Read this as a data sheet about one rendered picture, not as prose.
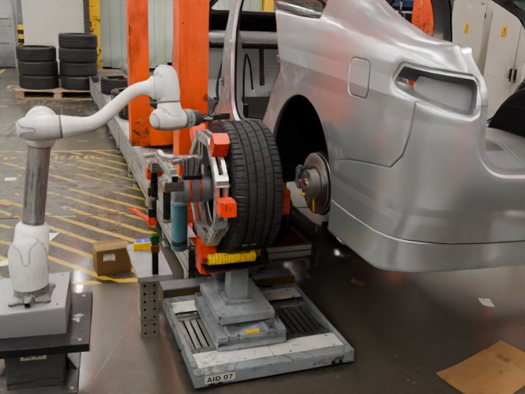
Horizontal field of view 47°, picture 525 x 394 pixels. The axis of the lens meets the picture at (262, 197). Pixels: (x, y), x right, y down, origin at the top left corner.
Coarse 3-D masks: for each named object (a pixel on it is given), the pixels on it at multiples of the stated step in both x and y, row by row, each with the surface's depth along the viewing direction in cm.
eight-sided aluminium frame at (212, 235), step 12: (204, 132) 298; (192, 144) 310; (204, 144) 287; (216, 168) 274; (216, 180) 271; (228, 180) 273; (216, 192) 272; (192, 204) 319; (204, 216) 317; (216, 216) 276; (204, 228) 313; (216, 228) 279; (204, 240) 298; (216, 240) 293
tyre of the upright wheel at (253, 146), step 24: (240, 120) 296; (240, 144) 277; (264, 144) 280; (240, 168) 271; (264, 168) 276; (240, 192) 271; (264, 192) 274; (240, 216) 274; (264, 216) 279; (240, 240) 283; (264, 240) 289
